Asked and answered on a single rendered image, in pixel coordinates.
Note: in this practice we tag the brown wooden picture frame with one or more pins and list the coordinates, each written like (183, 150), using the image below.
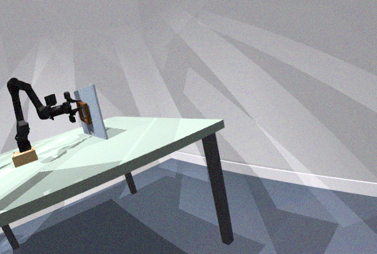
(84, 112)

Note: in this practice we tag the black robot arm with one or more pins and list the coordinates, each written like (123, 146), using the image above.
(44, 112)

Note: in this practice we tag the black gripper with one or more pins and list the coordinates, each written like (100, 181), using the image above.
(69, 100)

